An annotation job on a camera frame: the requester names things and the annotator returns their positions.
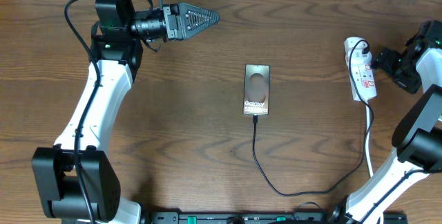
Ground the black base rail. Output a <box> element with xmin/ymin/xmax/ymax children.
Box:
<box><xmin>141</xmin><ymin>211</ymin><xmax>408</xmax><ymax>224</ymax></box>

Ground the white power strip cord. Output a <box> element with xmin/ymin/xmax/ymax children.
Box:
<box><xmin>364</xmin><ymin>100</ymin><xmax>374</xmax><ymax>178</ymax></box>

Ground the gold Galaxy smartphone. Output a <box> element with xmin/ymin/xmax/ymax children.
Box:
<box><xmin>242</xmin><ymin>64</ymin><xmax>270</xmax><ymax>115</ymax></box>

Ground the white power strip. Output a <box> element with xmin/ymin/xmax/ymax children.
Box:
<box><xmin>344</xmin><ymin>37</ymin><xmax>376</xmax><ymax>102</ymax></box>

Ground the black USB charging cable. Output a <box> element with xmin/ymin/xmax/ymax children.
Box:
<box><xmin>251</xmin><ymin>39</ymin><xmax>376</xmax><ymax>197</ymax></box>

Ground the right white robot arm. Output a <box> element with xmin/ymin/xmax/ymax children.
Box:
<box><xmin>329</xmin><ymin>20</ymin><xmax>441</xmax><ymax>223</ymax></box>

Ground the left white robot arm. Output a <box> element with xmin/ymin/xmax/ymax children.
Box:
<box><xmin>32</xmin><ymin>0</ymin><xmax>220</xmax><ymax>223</ymax></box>

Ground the white USB charger plug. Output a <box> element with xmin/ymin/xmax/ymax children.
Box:
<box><xmin>352</xmin><ymin>46</ymin><xmax>372</xmax><ymax>64</ymax></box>

